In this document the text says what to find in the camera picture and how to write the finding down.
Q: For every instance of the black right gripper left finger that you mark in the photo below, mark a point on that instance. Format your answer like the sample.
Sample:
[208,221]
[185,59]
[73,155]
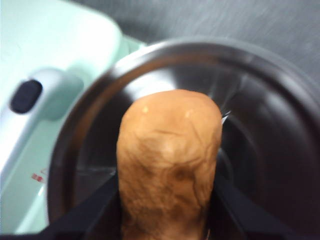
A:
[100,215]

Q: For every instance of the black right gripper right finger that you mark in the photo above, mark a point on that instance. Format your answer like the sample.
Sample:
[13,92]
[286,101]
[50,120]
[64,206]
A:
[237,220]

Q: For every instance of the brown potato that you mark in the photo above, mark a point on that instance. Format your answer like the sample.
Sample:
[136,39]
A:
[167,162]

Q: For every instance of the mint green hinged griddle cover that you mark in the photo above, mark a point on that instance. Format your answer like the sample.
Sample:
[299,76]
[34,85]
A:
[50,30]

